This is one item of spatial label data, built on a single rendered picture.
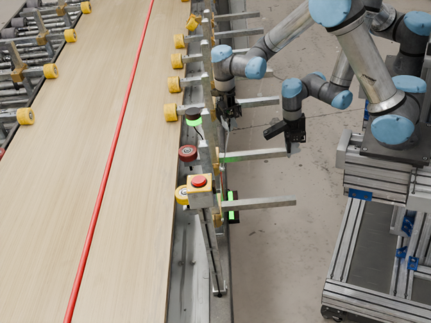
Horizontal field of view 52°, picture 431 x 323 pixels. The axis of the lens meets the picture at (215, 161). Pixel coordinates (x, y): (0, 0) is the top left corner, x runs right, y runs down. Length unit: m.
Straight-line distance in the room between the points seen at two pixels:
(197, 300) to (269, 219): 1.16
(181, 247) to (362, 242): 0.98
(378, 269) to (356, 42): 1.28
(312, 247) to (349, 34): 1.55
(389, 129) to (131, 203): 0.94
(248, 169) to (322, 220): 0.67
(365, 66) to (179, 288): 1.03
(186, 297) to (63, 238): 0.50
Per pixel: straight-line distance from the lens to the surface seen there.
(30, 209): 1.86
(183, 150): 1.88
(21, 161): 2.13
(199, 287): 1.75
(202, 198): 1.23
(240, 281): 2.50
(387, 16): 2.00
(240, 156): 1.87
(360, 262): 2.33
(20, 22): 3.93
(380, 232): 2.47
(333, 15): 1.30
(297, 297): 2.44
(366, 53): 1.36
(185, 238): 1.91
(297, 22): 1.53
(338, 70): 1.68
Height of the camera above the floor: 2.05
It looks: 40 degrees down
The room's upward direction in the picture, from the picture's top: 9 degrees counter-clockwise
